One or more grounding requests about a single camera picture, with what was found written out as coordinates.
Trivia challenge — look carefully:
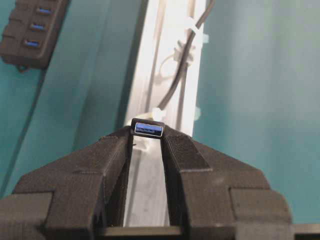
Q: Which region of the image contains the black multi-port USB hub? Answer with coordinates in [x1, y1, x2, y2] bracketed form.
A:
[0, 0, 70, 73]

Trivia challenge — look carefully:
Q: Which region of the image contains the teal tape tab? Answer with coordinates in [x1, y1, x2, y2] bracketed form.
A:
[202, 33, 210, 44]
[194, 106, 202, 122]

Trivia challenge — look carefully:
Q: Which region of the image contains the white ring clip right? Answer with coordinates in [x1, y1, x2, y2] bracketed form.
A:
[183, 16, 201, 36]

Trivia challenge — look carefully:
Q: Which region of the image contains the teal tape tab middle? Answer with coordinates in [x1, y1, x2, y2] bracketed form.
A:
[194, 106, 202, 122]

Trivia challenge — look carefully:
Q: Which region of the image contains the white ring clip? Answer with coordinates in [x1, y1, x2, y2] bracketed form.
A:
[154, 40, 186, 85]
[183, 16, 201, 36]

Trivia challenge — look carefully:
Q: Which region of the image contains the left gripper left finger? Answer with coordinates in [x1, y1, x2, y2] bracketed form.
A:
[0, 126, 133, 240]

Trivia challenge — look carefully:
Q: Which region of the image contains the teal tape tab right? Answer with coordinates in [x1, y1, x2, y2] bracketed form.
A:
[202, 33, 210, 44]

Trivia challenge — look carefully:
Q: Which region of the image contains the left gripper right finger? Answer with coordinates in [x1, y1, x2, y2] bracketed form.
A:
[160, 127, 295, 240]

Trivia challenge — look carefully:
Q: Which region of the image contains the black USB cable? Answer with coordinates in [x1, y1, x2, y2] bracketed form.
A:
[130, 0, 217, 140]

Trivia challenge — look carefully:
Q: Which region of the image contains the white ring clip middle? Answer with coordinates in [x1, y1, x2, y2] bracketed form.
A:
[154, 40, 186, 85]

